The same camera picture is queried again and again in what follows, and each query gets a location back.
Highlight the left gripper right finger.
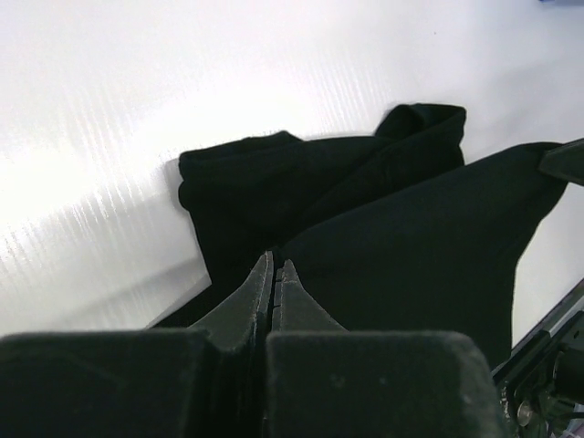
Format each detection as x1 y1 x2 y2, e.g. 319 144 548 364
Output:
266 262 508 437

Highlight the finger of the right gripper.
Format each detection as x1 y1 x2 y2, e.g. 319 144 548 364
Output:
538 139 584 186

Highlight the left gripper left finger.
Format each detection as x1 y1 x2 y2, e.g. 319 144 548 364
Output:
1 253 274 437

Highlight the black floral print t-shirt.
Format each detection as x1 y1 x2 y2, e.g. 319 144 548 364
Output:
163 104 566 366

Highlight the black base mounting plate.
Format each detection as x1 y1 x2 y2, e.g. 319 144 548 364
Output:
493 283 583 437

